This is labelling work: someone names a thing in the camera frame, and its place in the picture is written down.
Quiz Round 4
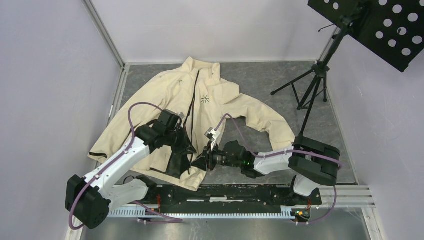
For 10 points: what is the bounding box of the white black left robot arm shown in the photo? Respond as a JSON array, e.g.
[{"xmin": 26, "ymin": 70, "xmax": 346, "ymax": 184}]
[{"xmin": 65, "ymin": 110, "xmax": 196, "ymax": 230}]

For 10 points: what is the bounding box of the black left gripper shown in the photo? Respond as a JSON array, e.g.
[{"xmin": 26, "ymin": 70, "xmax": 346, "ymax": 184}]
[{"xmin": 164, "ymin": 125, "xmax": 197, "ymax": 155}]

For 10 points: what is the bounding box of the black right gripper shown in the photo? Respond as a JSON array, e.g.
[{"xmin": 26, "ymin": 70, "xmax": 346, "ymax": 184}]
[{"xmin": 190, "ymin": 141, "xmax": 242, "ymax": 172}]

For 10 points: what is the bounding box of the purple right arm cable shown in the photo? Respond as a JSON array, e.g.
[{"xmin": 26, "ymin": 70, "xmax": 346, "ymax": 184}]
[{"xmin": 214, "ymin": 113, "xmax": 343, "ymax": 226}]

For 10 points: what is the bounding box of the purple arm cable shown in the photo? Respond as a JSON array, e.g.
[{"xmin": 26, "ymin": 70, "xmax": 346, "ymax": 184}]
[
  {"xmin": 68, "ymin": 102, "xmax": 184, "ymax": 231},
  {"xmin": 214, "ymin": 113, "xmax": 343, "ymax": 226}
]

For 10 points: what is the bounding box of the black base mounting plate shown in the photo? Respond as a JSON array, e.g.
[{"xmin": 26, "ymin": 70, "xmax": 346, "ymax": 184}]
[{"xmin": 140, "ymin": 184, "xmax": 322, "ymax": 214}]

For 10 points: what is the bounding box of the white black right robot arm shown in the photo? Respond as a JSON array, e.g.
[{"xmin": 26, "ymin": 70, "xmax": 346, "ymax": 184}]
[{"xmin": 191, "ymin": 136, "xmax": 342, "ymax": 204}]

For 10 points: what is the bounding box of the cream zip-up jacket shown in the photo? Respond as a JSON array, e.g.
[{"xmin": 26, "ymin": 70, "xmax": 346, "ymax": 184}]
[{"xmin": 88, "ymin": 56, "xmax": 296, "ymax": 192}]

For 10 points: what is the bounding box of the black music stand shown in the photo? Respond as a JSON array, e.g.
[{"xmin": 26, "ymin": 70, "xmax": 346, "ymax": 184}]
[{"xmin": 271, "ymin": 0, "xmax": 424, "ymax": 136}]

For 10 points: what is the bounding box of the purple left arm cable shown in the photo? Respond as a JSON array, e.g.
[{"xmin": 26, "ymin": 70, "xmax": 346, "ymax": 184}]
[{"xmin": 68, "ymin": 102, "xmax": 184, "ymax": 231}]

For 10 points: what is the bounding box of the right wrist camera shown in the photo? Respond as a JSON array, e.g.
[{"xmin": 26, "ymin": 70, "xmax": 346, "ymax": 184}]
[{"xmin": 205, "ymin": 127, "xmax": 221, "ymax": 147}]

